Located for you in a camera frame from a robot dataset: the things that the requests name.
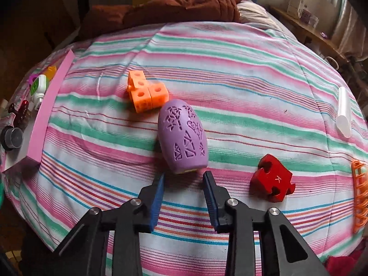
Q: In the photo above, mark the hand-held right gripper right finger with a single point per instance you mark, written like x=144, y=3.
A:
x=211, y=204

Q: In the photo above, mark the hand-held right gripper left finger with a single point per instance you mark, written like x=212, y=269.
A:
x=156, y=204

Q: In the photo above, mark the purple patterned egg shell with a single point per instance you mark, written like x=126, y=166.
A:
x=182, y=138

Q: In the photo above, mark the pink and white box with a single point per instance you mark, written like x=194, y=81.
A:
x=43, y=120

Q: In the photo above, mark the orange toothed rack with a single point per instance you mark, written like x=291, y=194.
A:
x=359, y=195

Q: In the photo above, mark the grey and black cylinder cup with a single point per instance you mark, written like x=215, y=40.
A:
x=11, y=138

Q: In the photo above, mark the green and white toy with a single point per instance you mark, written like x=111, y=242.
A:
x=38, y=87

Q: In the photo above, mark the orange plastic scoop piece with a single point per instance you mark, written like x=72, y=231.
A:
x=51, y=72

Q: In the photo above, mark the red puzzle block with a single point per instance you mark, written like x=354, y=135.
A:
x=271, y=178

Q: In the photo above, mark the orange connected cubes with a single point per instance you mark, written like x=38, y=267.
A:
x=145, y=93

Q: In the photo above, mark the red clothing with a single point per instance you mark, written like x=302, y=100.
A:
x=342, y=261

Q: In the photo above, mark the white plastic tube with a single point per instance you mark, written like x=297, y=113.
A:
x=344, y=112

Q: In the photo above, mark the white pillow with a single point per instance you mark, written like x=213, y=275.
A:
x=258, y=15

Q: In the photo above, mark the wooden bedside desk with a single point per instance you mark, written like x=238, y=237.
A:
x=322, y=40

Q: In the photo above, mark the brown quilt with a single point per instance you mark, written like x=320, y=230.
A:
x=172, y=3

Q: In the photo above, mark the small purple object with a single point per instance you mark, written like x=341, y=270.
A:
x=325, y=35

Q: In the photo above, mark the purple clear container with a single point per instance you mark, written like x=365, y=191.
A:
x=309, y=18

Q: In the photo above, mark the white carton box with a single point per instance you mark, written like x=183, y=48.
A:
x=296, y=3

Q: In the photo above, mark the beige curtain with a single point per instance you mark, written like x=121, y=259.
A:
x=346, y=26

